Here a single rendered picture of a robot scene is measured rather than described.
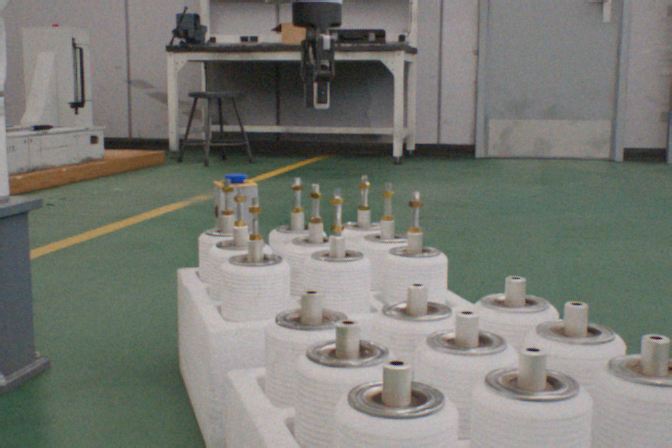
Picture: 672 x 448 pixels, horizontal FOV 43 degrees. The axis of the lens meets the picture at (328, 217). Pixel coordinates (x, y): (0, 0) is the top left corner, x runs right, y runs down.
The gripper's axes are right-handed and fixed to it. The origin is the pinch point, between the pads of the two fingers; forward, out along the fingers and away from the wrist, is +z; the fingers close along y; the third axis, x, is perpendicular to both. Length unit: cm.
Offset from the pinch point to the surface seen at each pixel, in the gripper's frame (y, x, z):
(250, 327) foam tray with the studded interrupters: -20.6, 13.1, 29.3
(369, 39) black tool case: 417, -124, -34
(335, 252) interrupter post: -13.3, 0.0, 21.2
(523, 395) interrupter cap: -70, -2, 22
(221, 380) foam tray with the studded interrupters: -20.9, 17.0, 36.1
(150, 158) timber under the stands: 405, 18, 41
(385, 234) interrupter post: -0.8, -11.0, 21.1
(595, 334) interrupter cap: -55, -16, 22
